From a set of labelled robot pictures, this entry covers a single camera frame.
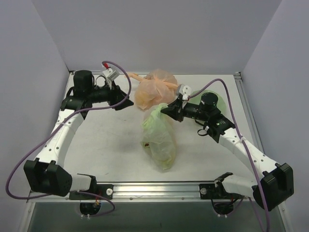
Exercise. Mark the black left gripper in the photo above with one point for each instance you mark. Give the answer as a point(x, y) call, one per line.
point(115, 95)

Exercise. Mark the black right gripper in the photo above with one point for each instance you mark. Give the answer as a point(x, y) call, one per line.
point(180, 111)

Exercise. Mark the green plastic bag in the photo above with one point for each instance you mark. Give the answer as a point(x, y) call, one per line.
point(158, 137)

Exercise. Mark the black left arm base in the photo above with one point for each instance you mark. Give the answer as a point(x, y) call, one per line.
point(91, 200)

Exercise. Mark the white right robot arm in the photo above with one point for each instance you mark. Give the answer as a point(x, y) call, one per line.
point(274, 183)

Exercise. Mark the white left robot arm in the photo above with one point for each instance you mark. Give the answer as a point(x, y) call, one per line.
point(46, 173)

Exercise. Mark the orange tied plastic bag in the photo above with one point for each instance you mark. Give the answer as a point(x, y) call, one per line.
point(156, 87)

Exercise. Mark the green wavy plastic bowl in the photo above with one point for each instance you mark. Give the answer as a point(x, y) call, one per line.
point(221, 105)

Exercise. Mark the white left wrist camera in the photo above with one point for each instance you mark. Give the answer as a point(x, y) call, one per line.
point(110, 75)

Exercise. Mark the aluminium back rail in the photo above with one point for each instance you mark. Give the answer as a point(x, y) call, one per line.
point(94, 72)

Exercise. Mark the aluminium rail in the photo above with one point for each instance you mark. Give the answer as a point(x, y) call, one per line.
point(247, 111)
point(159, 191)
point(94, 72)

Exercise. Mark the aluminium right side rail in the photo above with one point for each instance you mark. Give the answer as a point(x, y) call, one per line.
point(247, 111)

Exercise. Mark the aluminium front rail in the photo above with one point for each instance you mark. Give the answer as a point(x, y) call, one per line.
point(159, 191)

